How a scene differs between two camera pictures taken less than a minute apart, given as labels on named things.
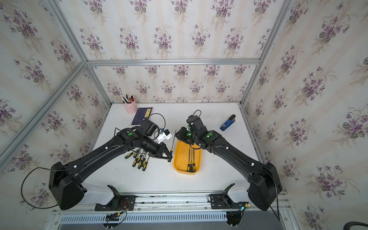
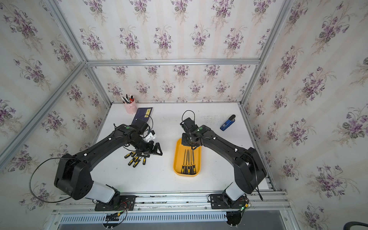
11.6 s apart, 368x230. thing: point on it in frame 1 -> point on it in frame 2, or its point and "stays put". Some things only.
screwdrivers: [193, 163] stays put
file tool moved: [191, 164] stays put
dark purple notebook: [142, 113] stays put
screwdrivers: [171, 152] -> [182, 166]
